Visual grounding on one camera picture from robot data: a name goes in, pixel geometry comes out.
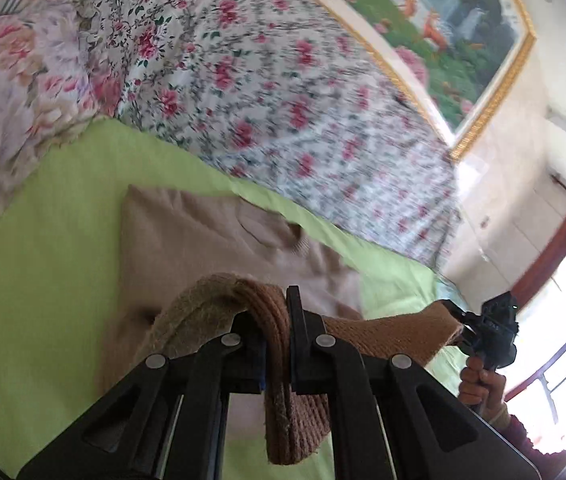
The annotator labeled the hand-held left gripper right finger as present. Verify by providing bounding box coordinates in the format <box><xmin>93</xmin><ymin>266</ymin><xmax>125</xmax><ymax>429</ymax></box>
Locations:
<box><xmin>286</xmin><ymin>286</ymin><xmax>542</xmax><ymax>480</ymax></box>

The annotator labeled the white red-flowered quilt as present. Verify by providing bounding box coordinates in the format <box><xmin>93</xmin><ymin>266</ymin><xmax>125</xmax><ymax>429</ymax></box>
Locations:
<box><xmin>79</xmin><ymin>0</ymin><xmax>465</xmax><ymax>267</ymax></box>

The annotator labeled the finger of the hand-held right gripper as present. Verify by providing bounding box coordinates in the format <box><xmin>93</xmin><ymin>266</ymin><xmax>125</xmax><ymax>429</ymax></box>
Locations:
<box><xmin>437</xmin><ymin>299</ymin><xmax>481</xmax><ymax>347</ymax></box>

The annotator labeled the beige knitted sweater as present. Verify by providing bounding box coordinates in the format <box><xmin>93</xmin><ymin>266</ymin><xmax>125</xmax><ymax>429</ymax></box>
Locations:
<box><xmin>95</xmin><ymin>184</ymin><xmax>465</xmax><ymax>466</ymax></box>

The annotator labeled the green bed sheet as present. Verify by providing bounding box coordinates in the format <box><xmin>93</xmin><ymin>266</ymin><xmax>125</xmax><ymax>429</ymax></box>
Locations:
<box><xmin>0</xmin><ymin>116</ymin><xmax>470</xmax><ymax>480</ymax></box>

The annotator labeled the person's right forearm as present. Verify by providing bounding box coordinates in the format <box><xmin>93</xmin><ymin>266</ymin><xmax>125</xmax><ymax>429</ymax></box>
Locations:
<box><xmin>480</xmin><ymin>402</ymin><xmax>546</xmax><ymax>457</ymax></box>

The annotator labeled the pink floral pillow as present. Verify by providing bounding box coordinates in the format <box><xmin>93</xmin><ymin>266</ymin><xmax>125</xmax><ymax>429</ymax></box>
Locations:
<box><xmin>0</xmin><ymin>2</ymin><xmax>131</xmax><ymax>263</ymax></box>

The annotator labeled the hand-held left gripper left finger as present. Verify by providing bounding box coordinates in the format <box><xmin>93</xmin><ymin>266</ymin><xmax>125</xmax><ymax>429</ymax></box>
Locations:
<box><xmin>15</xmin><ymin>311</ymin><xmax>267</xmax><ymax>480</ymax></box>

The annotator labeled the gold-framed landscape painting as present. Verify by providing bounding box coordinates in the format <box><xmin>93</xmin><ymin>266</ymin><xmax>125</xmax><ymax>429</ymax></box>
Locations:
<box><xmin>262</xmin><ymin>0</ymin><xmax>538</xmax><ymax>162</ymax></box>

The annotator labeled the person's right hand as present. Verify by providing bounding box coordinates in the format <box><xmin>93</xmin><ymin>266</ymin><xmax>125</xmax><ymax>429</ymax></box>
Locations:
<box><xmin>458</xmin><ymin>354</ymin><xmax>507</xmax><ymax>422</ymax></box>

